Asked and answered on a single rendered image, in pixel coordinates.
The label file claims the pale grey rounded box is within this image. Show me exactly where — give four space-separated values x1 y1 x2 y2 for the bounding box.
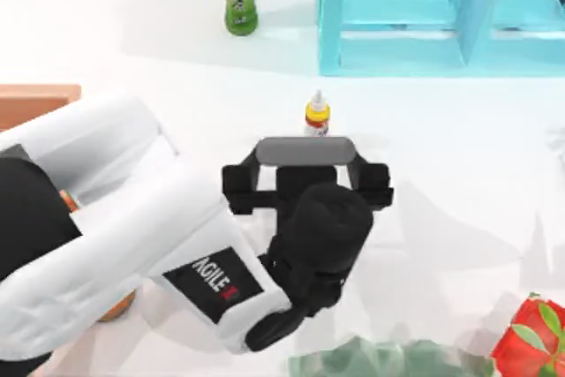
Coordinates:
257 135 357 168

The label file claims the small white yellow-capped bottle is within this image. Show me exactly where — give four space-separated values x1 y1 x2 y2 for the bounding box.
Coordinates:
303 89 332 139

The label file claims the light blue rack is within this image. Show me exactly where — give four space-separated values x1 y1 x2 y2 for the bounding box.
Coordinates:
316 0 565 79

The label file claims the green leafy plant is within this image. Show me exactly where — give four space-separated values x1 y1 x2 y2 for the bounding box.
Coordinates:
288 336 495 377

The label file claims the shallow salmon-coloured box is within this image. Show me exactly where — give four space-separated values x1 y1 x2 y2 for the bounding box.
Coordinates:
0 84 83 133

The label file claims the red flower plant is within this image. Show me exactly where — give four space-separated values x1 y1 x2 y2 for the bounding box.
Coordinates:
490 291 565 377

